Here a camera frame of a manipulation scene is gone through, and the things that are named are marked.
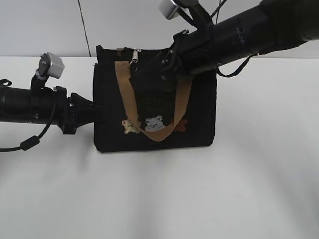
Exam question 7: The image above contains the silver zipper pull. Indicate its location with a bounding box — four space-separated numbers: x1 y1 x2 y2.
129 48 141 72

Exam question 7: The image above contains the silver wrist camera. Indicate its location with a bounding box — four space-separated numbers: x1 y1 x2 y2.
37 52 65 79
159 0 182 20

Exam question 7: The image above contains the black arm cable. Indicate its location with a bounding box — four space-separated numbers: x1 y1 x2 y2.
0 104 57 152
216 52 260 77

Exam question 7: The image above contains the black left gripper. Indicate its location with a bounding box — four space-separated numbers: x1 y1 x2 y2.
53 86 108 135

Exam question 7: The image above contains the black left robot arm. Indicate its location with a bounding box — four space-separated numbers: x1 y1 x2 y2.
0 79 109 135

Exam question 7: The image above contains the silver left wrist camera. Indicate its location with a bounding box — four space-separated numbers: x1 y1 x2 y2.
37 52 65 79

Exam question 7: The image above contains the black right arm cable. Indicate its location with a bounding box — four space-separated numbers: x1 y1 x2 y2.
216 52 260 77

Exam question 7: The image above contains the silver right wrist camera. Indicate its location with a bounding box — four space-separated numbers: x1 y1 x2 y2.
159 0 182 20

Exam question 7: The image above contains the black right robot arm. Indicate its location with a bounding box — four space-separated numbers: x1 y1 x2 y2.
160 0 319 75

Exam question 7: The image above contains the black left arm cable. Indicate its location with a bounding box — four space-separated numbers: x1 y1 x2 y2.
0 104 57 152

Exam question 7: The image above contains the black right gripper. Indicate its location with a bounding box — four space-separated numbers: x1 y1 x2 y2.
159 29 217 80

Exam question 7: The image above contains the black tote bag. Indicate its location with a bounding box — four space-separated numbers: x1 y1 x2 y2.
92 44 218 154

